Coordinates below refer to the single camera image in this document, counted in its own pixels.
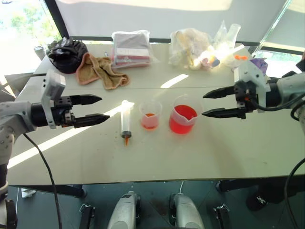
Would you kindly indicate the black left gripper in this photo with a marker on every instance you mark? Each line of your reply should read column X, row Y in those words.
column 62, row 112

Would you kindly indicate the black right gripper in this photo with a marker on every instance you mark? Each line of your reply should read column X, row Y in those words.
column 245, row 100

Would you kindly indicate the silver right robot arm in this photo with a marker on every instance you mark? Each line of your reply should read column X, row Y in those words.
column 289, row 86

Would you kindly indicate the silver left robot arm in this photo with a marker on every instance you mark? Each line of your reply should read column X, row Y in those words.
column 14, row 114

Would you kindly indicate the clear syringe with orange tip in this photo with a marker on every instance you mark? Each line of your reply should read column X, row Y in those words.
column 126, row 119

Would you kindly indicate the large beaker with red liquid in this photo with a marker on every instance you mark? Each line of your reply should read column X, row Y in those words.
column 182, row 119

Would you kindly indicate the small beaker with orange liquid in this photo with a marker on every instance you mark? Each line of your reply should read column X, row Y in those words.
column 150, row 119

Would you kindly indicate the brown towel with pink edge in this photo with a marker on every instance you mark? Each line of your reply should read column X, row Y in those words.
column 102, row 71

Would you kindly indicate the blue and orange toy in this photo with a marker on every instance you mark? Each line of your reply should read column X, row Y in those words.
column 215, row 60

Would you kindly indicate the clear crumpled plastic bag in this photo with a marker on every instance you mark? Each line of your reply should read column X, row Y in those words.
column 226, row 45

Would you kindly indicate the black crumpled bag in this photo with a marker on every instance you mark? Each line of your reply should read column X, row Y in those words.
column 66, row 55

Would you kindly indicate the clear bag of plush toys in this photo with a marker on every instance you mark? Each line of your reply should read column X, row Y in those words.
column 186, row 47

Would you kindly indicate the clear bag of folded cloth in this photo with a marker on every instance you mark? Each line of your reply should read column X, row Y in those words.
column 132, row 48

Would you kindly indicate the grey cylindrical bottle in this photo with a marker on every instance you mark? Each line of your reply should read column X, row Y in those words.
column 39, row 52

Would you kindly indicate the black cap with white print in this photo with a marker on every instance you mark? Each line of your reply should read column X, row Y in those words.
column 262, row 196

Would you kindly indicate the silver left robot leg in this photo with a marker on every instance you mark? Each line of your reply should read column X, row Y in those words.
column 125, row 212

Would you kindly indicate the silver robot leg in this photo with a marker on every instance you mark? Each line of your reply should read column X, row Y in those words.
column 125, row 212
column 186, row 212

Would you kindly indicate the silver right robot leg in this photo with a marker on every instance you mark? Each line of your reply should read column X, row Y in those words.
column 186, row 212

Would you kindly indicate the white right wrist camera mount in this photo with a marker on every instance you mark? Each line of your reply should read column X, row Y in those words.
column 253, row 74

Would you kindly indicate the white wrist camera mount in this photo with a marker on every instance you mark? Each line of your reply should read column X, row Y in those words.
column 51, row 83
column 253, row 74

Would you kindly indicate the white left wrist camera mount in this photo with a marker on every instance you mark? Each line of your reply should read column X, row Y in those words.
column 51, row 83

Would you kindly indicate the black table frame bar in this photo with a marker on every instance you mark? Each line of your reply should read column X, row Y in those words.
column 238, row 184
column 59, row 189

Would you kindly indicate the black window frame post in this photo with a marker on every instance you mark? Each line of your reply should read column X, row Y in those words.
column 57, row 19

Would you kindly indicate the black stand bracket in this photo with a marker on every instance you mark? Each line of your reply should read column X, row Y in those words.
column 87, row 215
column 221, row 215

